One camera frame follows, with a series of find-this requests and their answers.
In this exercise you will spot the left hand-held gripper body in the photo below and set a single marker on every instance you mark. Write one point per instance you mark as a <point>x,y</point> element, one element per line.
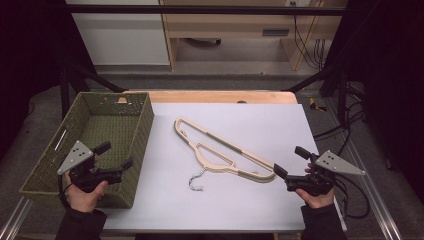
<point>78,155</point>

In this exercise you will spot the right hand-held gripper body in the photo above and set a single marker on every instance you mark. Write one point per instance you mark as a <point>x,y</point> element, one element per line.
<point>333,163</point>

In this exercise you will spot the green woven basket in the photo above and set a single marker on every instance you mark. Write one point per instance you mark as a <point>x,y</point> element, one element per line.
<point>110,126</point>

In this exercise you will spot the person's right hand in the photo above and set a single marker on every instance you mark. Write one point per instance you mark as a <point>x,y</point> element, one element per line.
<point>318,201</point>

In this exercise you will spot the person's left hand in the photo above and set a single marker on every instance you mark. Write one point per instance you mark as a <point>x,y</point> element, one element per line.
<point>83,200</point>

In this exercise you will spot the white table board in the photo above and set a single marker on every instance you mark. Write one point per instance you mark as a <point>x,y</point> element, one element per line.
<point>260,133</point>

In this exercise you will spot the yellow and black tool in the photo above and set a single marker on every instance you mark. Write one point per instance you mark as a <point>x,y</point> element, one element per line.
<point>313,105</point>

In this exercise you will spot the black metal stand legs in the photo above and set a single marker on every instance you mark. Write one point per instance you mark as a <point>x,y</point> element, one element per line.
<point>66,86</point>
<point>341,90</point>

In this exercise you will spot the white cabinet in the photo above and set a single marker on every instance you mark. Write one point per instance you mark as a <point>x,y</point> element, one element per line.
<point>123,40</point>

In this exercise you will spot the light wooden desk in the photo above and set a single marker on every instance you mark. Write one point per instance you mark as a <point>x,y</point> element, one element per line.
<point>230,25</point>

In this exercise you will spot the aluminium rail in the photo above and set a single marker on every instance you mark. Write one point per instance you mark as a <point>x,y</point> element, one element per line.
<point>15,220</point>
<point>370,186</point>

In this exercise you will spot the black horizontal frame bar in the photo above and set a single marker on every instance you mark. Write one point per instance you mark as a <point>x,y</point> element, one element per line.
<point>200,10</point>

